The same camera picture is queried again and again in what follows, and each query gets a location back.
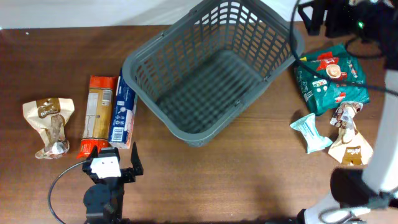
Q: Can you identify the green coffee mix bag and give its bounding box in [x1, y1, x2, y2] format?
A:
[294, 44, 370, 116]

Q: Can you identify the light blue snack wrapper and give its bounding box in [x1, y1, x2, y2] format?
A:
[290, 113, 333, 154]

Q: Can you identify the blue rectangular box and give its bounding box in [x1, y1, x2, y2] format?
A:
[108, 70, 137, 149]

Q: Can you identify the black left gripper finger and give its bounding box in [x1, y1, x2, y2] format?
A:
[131, 142, 142, 170]
[88, 146, 98, 159]

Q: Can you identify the beige brown snack pouch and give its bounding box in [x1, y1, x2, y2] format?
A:
[328, 101, 373, 166]
[22, 98, 75, 159]

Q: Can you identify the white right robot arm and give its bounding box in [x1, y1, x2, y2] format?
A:
[297, 1, 397, 224]

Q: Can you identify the grey plastic basket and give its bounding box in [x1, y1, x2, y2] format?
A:
[122, 0, 304, 147]

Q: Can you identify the orange biscuit package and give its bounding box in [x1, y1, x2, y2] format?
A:
[76, 76, 118, 159]

